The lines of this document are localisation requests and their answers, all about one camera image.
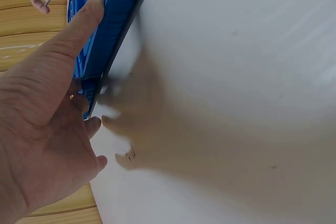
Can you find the person's left hand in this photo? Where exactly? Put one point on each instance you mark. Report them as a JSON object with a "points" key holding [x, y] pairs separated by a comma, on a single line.
{"points": [[39, 119]]}

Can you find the person's left thumb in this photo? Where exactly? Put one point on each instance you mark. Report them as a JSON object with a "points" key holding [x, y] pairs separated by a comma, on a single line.
{"points": [[84, 19]]}

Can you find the blue plastic tray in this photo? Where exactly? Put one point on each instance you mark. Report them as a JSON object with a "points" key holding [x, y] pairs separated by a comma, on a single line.
{"points": [[115, 22]]}

